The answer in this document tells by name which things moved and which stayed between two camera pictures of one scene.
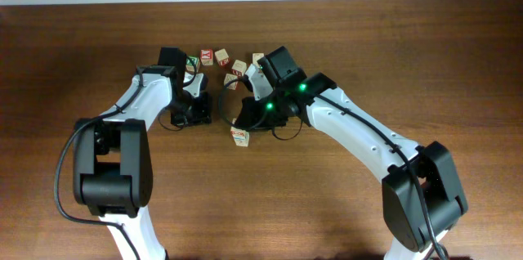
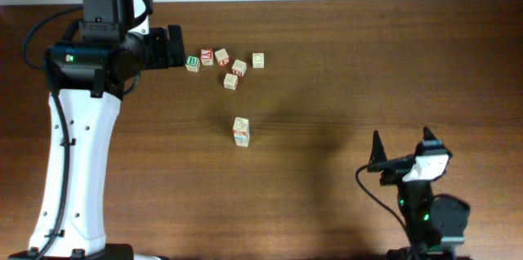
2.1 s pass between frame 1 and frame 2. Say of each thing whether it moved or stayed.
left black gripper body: moved
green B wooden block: stayed
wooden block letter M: stayed
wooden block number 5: stayed
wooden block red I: stayed
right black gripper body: moved
